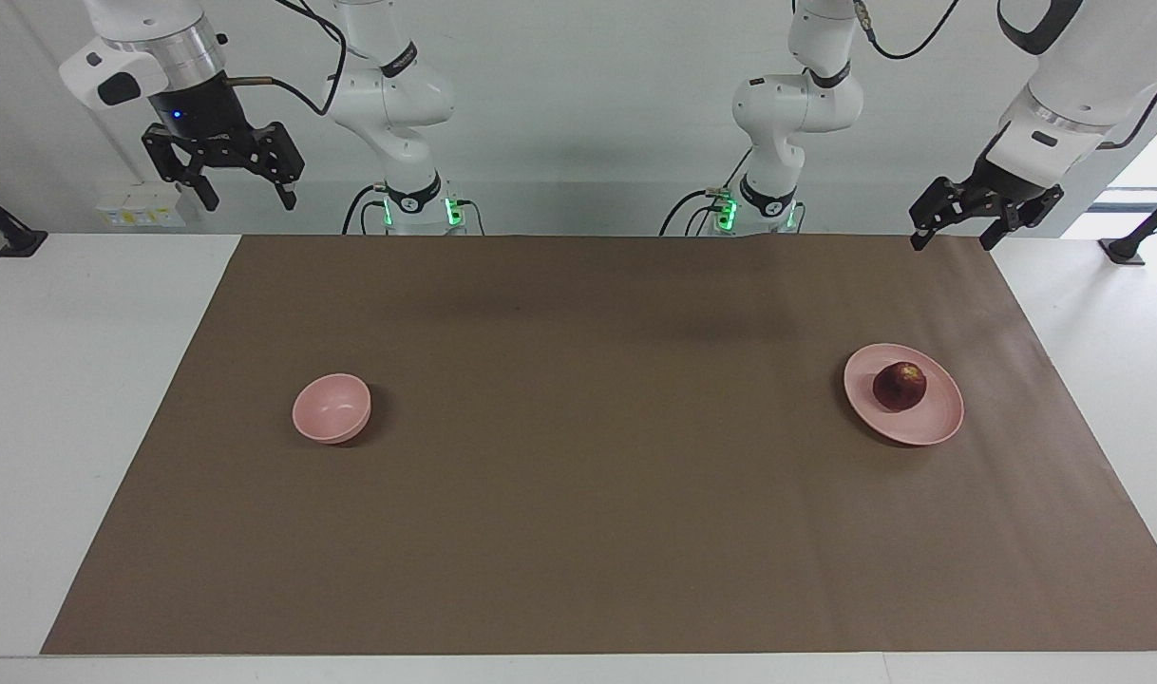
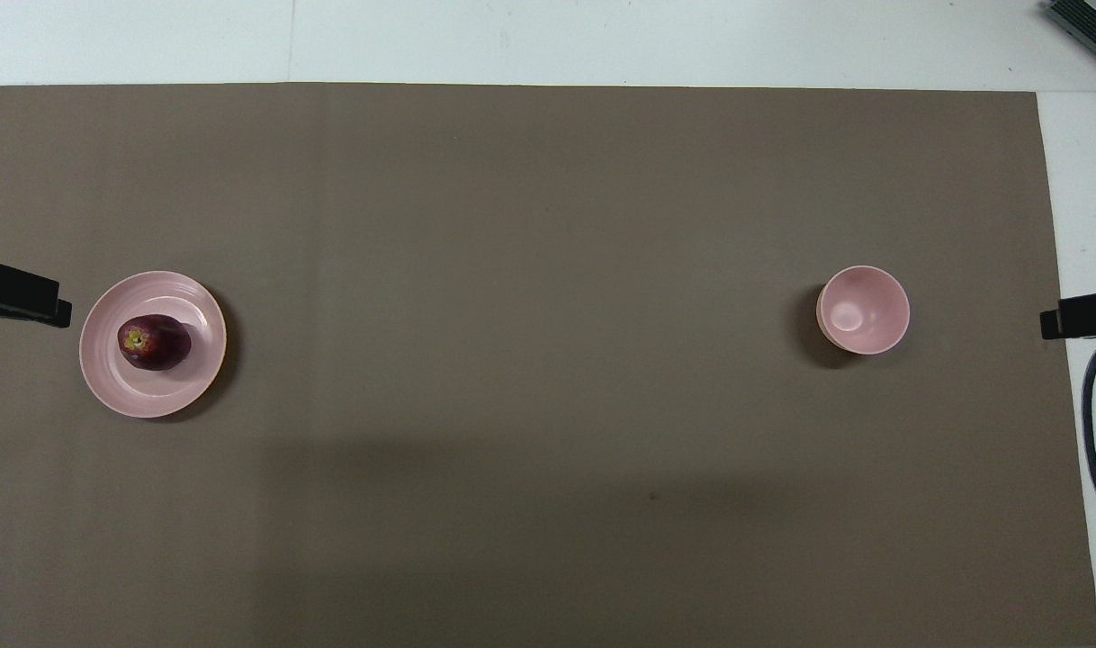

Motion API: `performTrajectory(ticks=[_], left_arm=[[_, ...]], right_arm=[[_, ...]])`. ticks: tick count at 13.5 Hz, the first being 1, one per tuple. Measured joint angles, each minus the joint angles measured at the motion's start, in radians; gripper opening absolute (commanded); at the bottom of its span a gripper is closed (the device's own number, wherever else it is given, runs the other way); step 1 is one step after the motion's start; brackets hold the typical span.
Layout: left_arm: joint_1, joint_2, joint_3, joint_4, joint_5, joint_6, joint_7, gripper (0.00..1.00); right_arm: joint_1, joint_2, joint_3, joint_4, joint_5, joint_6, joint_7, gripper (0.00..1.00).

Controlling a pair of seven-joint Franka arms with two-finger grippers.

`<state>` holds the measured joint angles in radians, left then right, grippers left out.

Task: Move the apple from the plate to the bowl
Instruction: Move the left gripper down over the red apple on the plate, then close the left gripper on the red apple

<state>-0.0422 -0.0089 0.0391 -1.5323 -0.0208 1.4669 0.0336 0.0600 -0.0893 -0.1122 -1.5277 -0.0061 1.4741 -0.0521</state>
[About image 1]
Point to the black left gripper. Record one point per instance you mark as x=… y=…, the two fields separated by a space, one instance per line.
x=1015 y=190

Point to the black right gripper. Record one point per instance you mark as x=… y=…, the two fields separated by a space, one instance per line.
x=203 y=114

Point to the dark red apple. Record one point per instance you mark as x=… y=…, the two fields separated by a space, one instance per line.
x=900 y=385

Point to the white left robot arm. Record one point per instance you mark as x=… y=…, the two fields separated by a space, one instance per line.
x=797 y=104

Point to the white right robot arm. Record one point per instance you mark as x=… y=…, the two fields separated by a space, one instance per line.
x=398 y=95

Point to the pink plate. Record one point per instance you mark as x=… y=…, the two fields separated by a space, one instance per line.
x=935 y=418

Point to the pink bowl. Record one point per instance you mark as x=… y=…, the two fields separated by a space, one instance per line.
x=330 y=408

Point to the black clamp stand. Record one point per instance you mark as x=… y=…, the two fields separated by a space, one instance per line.
x=13 y=239
x=1129 y=249

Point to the brown table mat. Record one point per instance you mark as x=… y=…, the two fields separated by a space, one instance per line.
x=578 y=475

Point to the white wall socket box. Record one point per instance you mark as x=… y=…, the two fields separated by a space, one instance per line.
x=140 y=204

